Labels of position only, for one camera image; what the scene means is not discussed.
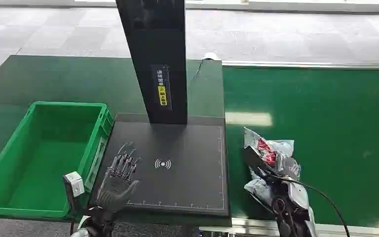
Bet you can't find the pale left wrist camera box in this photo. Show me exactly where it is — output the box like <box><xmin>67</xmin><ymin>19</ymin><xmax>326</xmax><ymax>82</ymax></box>
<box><xmin>62</xmin><ymin>171</ymin><xmax>86</xmax><ymax>199</ymax></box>

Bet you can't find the aluminium conveyor side rail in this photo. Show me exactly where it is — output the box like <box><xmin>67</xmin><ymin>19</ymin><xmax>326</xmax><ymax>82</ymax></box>
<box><xmin>198</xmin><ymin>217</ymin><xmax>379</xmax><ymax>237</ymax></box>
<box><xmin>221</xmin><ymin>60</ymin><xmax>379</xmax><ymax>71</ymax></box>

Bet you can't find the thin black scanner cable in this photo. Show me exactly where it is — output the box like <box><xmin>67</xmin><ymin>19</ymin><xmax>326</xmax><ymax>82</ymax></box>
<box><xmin>189</xmin><ymin>59</ymin><xmax>206</xmax><ymax>83</ymax></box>

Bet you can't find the dark green table mat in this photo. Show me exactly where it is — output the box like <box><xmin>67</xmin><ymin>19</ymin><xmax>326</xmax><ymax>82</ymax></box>
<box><xmin>0</xmin><ymin>54</ymin><xmax>232</xmax><ymax>228</ymax></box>

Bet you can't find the green plastic crate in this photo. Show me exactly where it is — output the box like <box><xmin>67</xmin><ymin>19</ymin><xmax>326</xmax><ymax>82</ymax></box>
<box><xmin>0</xmin><ymin>101</ymin><xmax>114</xmax><ymax>219</ymax></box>

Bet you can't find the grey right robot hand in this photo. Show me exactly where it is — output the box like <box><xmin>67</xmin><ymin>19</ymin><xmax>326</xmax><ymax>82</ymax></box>
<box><xmin>242</xmin><ymin>146</ymin><xmax>300</xmax><ymax>187</ymax></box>

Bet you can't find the clear plastic parcel bag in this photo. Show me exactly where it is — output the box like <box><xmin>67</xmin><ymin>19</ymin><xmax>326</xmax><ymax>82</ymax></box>
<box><xmin>243</xmin><ymin>126</ymin><xmax>303</xmax><ymax>213</ymax></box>

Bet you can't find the black scanner base plate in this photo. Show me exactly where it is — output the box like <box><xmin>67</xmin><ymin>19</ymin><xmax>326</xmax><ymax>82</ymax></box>
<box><xmin>89</xmin><ymin>113</ymin><xmax>230</xmax><ymax>218</ymax></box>

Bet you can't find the white round cable plug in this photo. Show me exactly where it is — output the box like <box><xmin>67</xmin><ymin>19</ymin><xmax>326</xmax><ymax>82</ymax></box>
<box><xmin>202</xmin><ymin>52</ymin><xmax>220</xmax><ymax>62</ymax></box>

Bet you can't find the black scanner column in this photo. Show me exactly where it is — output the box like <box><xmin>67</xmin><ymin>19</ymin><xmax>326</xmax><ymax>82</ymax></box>
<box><xmin>115</xmin><ymin>0</ymin><xmax>188</xmax><ymax>125</ymax></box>

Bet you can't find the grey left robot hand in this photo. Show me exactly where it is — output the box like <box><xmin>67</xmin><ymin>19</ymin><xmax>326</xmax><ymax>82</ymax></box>
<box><xmin>96</xmin><ymin>142</ymin><xmax>142</xmax><ymax>213</ymax></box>

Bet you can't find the green conveyor belt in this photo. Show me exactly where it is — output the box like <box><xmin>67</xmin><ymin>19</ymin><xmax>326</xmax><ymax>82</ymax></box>
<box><xmin>222</xmin><ymin>65</ymin><xmax>379</xmax><ymax>229</ymax></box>

